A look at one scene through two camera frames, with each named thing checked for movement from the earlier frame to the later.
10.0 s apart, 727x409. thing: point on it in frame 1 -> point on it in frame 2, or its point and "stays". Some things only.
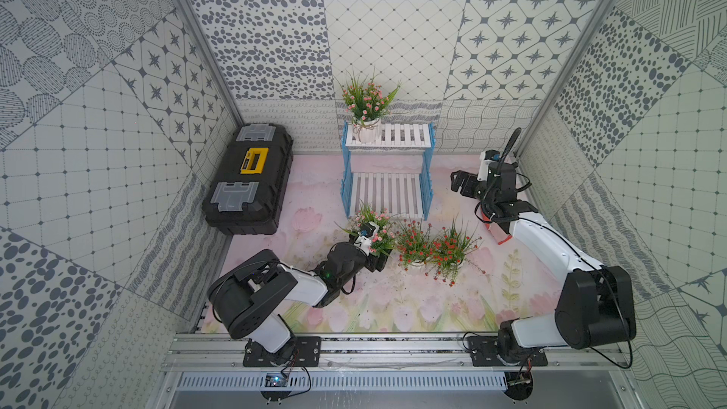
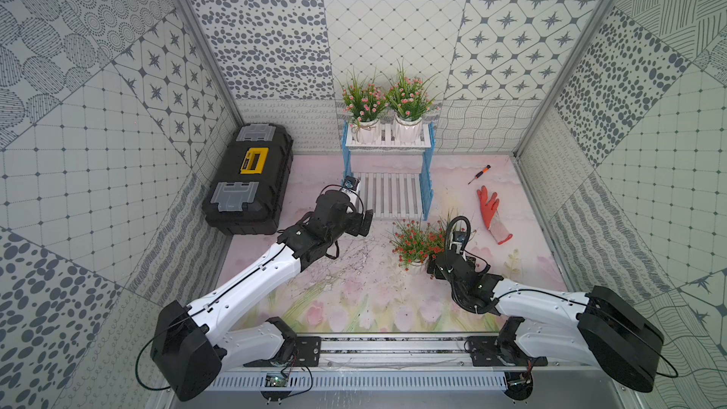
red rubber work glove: x=501 y=236 stays
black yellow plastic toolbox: x=245 y=193 stays
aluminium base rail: x=215 y=363 stays
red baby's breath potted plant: x=419 y=244 stays
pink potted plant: x=384 y=237 -> x=410 y=101
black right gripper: x=470 y=180 -> x=431 y=267
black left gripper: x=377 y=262 -> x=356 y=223
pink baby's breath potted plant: x=367 y=103 stays
